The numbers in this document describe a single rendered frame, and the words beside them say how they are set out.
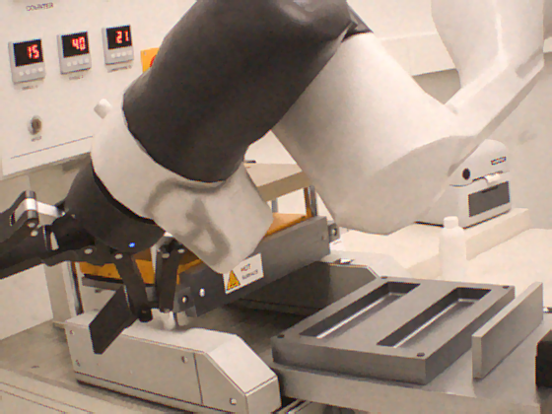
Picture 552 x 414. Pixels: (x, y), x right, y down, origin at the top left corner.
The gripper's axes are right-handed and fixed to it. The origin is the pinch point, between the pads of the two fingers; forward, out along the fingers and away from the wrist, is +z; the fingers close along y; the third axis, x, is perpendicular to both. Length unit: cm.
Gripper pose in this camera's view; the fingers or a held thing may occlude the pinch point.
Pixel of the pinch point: (31, 324)
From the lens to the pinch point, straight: 76.0
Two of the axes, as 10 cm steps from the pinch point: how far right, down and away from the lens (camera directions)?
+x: 2.6, 7.9, -5.5
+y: -7.8, -1.6, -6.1
